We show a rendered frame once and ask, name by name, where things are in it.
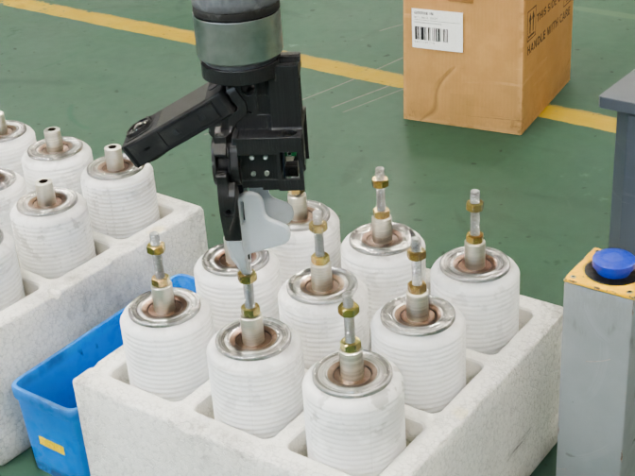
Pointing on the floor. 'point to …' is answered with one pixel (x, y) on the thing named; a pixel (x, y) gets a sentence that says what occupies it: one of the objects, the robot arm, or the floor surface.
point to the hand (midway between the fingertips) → (238, 257)
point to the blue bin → (38, 435)
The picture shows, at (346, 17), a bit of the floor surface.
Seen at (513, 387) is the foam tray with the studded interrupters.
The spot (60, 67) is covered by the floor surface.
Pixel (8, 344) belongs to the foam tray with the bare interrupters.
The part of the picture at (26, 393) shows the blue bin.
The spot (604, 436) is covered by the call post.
